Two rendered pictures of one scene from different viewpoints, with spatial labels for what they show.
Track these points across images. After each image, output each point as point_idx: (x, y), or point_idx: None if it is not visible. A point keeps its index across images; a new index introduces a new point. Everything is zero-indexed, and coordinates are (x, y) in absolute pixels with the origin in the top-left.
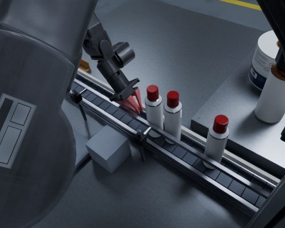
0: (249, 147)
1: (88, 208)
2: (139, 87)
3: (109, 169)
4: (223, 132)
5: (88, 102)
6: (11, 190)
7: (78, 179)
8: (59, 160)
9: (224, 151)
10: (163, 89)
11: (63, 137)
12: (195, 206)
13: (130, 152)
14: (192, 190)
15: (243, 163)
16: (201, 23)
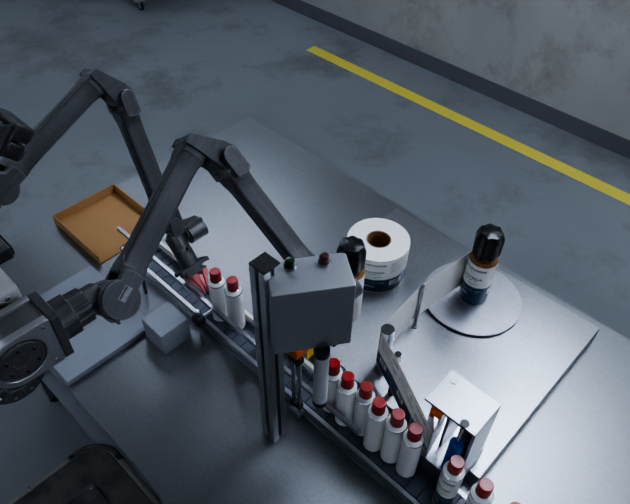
0: None
1: (135, 384)
2: (218, 260)
3: (163, 349)
4: None
5: (152, 272)
6: (124, 308)
7: (129, 356)
8: (136, 303)
9: None
10: (247, 267)
11: (138, 297)
12: (244, 394)
13: (189, 335)
14: (245, 379)
15: None
16: (323, 180)
